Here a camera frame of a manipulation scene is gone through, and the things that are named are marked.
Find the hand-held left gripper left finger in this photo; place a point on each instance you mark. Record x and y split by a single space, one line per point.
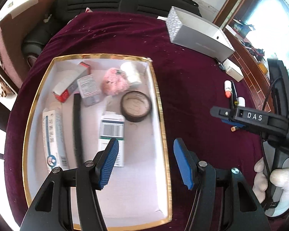
108 163

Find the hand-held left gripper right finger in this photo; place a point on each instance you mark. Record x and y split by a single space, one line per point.
183 161

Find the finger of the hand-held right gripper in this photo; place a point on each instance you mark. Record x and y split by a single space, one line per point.
220 112
231 122

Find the white tray with gold rim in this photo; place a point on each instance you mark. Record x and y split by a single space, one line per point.
139 173

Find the white box with dark band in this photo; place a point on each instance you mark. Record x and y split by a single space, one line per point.
112 130

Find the black strip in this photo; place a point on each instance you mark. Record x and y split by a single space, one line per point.
77 130

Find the long white blue box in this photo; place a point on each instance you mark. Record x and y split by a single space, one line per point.
54 139

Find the brown tape roll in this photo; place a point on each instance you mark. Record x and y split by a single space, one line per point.
136 105

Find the small box with pink edges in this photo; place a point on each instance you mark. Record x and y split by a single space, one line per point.
89 90

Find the grey box with red edges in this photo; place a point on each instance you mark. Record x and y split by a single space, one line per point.
68 84

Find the large white roll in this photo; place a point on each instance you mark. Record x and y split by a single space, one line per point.
132 73

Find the person's right hand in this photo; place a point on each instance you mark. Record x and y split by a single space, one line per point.
287 180

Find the white plastic jar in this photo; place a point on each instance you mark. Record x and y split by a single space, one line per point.
241 101

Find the white bottle with red cap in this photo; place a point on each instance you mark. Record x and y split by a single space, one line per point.
227 87

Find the small white cardboard box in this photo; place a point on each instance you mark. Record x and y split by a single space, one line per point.
233 69

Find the large grey white box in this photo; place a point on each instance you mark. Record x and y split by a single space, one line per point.
197 33

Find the black sofa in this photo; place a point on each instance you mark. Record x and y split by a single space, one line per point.
98 1

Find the brown cardboard box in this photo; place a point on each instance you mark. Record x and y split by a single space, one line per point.
21 16

